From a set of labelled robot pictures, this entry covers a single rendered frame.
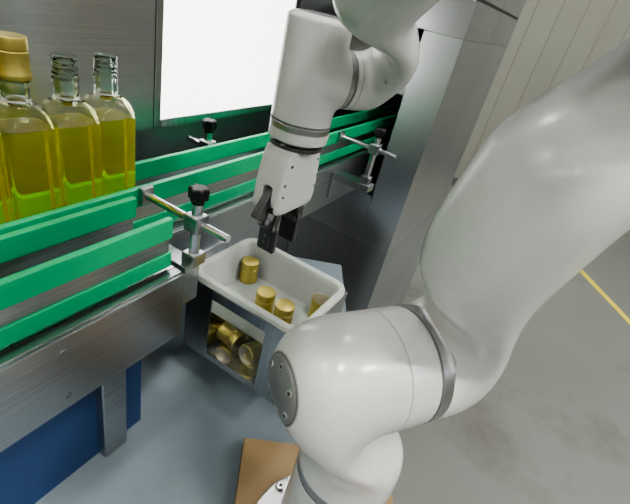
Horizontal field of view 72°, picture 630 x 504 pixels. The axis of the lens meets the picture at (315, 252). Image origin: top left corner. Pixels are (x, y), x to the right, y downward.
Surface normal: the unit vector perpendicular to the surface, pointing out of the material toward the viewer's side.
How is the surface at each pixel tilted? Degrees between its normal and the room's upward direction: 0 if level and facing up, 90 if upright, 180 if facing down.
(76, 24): 90
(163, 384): 0
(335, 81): 89
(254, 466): 0
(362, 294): 90
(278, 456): 0
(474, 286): 105
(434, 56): 90
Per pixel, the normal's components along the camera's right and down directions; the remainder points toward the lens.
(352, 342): 0.21, -0.71
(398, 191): -0.51, 0.35
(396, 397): 0.45, 0.12
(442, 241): -0.95, 0.00
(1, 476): 0.83, 0.43
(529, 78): 0.01, 0.52
